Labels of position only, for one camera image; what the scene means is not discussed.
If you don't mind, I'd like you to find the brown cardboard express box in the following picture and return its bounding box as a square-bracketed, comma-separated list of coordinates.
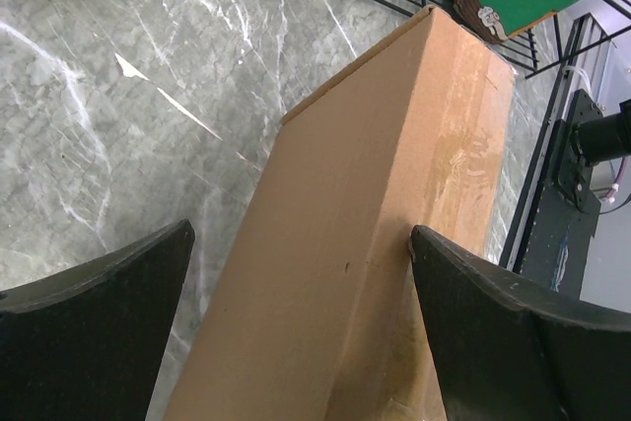
[166, 7, 514, 420]

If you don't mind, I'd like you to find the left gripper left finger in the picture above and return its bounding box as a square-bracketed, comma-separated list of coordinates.
[1, 220, 195, 420]

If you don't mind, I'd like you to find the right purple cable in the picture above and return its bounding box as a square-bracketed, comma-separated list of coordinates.
[598, 154, 631, 205]

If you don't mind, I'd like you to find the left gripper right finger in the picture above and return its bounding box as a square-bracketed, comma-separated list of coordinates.
[410, 225, 630, 420]

